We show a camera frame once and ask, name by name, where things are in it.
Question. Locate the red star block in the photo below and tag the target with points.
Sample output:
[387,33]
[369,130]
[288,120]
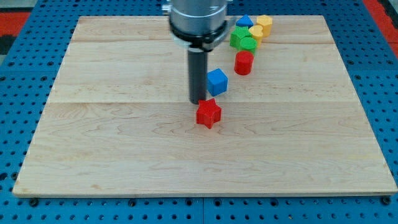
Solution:
[208,113]

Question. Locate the blue cube block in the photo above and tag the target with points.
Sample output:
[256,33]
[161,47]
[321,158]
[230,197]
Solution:
[217,82]

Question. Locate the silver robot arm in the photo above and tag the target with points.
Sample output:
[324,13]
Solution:
[198,25]

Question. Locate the green star block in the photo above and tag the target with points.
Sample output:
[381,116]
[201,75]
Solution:
[237,35]

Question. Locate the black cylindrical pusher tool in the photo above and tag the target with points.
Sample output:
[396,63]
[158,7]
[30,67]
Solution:
[197,72]

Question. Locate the red cylinder block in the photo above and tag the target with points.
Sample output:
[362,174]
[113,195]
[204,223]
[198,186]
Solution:
[243,62]

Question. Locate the wooden board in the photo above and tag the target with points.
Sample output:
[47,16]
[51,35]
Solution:
[118,122]

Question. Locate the green cylinder block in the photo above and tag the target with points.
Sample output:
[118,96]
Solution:
[248,44]

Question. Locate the yellow heart block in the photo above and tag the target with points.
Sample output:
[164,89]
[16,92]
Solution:
[257,33]

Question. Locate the blue triangle block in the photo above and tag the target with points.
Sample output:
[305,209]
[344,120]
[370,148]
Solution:
[244,21]

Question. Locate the yellow hexagon block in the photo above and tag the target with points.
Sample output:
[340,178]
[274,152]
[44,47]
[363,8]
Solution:
[266,23]

